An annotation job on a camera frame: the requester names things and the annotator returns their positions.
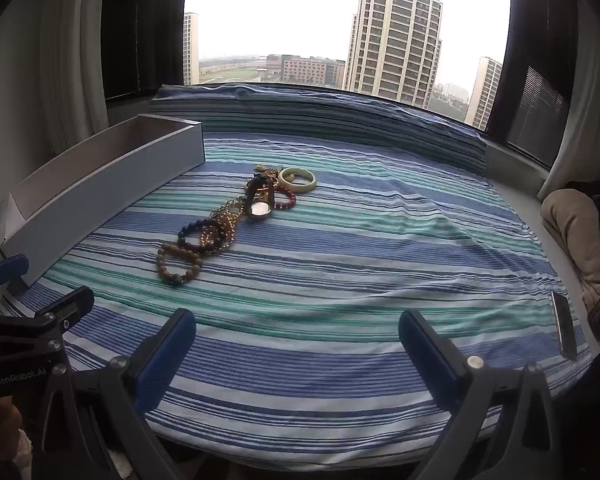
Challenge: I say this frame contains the blue green striped bed sheet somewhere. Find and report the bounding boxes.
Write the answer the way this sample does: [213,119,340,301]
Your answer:
[0,125,593,461]

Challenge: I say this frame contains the slim beige tower building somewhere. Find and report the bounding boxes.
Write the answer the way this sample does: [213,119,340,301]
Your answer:
[464,56,503,131]

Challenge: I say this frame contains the beige cushion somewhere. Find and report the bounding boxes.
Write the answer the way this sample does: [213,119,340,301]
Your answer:
[540,189,600,316]

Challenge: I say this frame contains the dark window blind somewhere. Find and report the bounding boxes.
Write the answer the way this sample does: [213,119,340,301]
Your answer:
[100,0,191,103]
[485,0,581,168]

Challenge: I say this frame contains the black smartphone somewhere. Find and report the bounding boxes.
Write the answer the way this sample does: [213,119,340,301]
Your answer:
[550,290,579,361]

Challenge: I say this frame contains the red bead bracelet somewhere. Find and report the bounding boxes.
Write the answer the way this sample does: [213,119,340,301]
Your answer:
[272,187,298,212]

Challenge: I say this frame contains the dark blue bead bracelet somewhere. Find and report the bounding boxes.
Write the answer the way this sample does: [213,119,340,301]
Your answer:
[177,217,226,253]

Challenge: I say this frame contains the white lace cloth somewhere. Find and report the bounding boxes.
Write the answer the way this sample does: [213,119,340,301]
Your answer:
[15,427,37,480]

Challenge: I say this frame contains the wooden bead bracelet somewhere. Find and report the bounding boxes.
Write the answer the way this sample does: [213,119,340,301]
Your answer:
[156,241,201,286]

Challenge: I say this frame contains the cream jade bangle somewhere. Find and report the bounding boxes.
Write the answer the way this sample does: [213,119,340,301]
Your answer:
[278,166,317,194]

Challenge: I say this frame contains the white curtain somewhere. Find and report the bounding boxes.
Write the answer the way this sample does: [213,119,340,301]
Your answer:
[537,5,600,201]
[40,0,112,161]

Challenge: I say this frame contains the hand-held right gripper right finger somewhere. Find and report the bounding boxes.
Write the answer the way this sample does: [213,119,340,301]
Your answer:
[398,310,563,480]

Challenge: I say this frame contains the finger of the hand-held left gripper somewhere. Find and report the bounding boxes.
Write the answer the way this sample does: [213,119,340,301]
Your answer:
[27,286,96,341]
[0,254,30,292]

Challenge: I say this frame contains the gold watch with dark strap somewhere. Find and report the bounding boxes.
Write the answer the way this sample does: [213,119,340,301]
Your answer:
[244,172,276,220]

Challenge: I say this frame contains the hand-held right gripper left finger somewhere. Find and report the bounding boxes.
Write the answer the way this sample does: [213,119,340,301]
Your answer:
[40,308,197,480]

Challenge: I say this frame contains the tall beige tower building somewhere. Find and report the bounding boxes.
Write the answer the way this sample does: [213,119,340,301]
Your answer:
[342,0,443,108]

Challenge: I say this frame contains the low brown building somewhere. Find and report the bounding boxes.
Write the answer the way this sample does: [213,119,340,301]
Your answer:
[265,54,346,86]

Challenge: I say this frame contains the gold bead chain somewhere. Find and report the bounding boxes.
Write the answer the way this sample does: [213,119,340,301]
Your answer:
[200,199,243,256]

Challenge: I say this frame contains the white cardboard box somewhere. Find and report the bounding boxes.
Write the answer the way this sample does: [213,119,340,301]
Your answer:
[0,113,207,295]

